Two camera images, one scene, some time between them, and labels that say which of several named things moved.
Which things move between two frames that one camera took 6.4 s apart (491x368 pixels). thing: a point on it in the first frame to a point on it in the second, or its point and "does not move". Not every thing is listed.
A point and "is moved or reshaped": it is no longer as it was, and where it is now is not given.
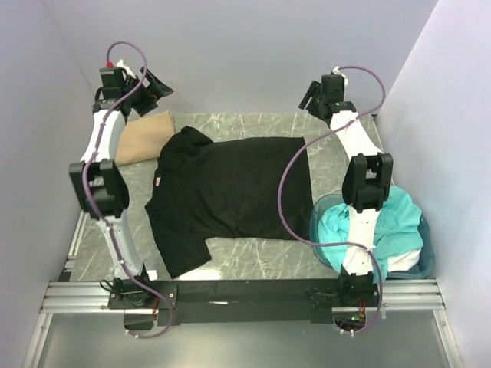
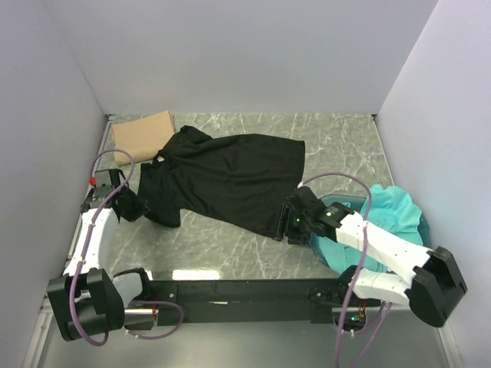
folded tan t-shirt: [144, 138] does not move
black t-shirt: [211, 189] is moved or reshaped
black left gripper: [155, 90] to [139, 208]
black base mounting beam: [203, 302] does not move
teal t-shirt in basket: [399, 230] does not move
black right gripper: [309, 93] to [287, 214]
